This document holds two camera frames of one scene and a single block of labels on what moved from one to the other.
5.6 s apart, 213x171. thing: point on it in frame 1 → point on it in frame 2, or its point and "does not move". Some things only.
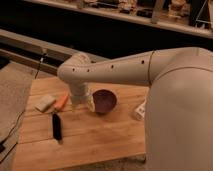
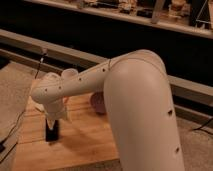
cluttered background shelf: x=189 y=16 does not move
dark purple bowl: x=104 y=101 does not move
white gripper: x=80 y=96 → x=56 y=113
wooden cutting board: x=57 y=133 does not move
